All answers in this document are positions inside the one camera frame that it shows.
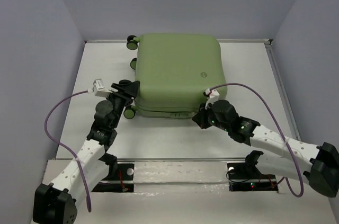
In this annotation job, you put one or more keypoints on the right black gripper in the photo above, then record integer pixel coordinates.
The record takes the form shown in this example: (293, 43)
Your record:
(199, 119)

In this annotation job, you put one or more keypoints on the green hard-shell suitcase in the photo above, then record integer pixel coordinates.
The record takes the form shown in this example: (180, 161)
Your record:
(174, 70)

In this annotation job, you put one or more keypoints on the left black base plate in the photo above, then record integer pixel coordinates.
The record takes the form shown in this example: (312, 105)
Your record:
(119, 182)

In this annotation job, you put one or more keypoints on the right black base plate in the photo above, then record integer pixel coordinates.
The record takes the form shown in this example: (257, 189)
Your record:
(245, 176)

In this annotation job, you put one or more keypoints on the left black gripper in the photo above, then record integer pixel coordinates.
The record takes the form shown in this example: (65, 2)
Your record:
(131, 89)

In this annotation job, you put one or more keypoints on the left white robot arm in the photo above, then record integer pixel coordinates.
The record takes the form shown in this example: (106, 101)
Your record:
(59, 200)

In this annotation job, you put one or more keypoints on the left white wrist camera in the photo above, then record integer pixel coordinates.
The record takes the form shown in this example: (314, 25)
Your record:
(98, 89)

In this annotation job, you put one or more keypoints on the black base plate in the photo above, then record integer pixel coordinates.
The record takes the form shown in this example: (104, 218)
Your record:
(119, 182)
(245, 176)

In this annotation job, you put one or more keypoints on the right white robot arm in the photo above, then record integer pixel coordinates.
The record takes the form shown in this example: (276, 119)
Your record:
(315, 165)

